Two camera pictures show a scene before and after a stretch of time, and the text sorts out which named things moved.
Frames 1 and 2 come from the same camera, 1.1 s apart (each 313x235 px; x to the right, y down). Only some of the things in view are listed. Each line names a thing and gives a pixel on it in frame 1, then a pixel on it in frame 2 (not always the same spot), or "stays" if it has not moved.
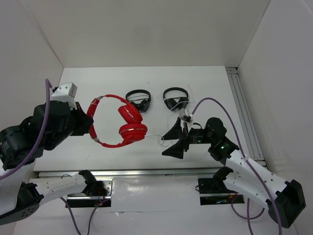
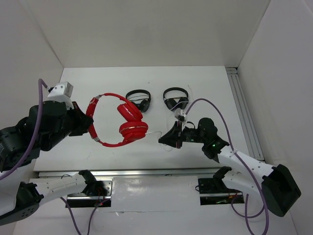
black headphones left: [144, 105] stays
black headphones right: [172, 104] stays
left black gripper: [81, 115] stays
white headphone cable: [167, 122] → [161, 137]
